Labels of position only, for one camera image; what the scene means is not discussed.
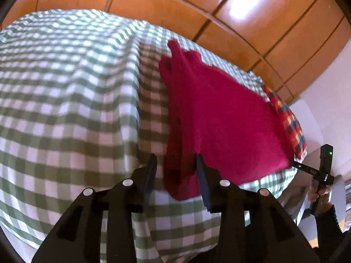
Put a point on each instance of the green gingham bed sheet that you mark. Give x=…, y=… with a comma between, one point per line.
x=68, y=101

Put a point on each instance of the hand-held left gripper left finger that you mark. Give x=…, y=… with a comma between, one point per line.
x=149, y=175

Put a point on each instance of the person's right hand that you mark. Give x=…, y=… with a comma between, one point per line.
x=325, y=197

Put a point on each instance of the multicolour checked blanket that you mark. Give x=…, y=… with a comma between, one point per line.
x=290, y=123

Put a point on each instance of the wooden wardrobe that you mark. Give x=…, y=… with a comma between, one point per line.
x=219, y=8

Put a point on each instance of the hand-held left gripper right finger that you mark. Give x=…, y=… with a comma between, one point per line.
x=204, y=186

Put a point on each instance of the person's right forearm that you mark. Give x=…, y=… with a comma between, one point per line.
x=327, y=232

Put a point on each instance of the red knit garment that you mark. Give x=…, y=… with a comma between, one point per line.
x=219, y=109

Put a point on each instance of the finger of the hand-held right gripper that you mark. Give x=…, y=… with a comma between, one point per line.
x=303, y=167

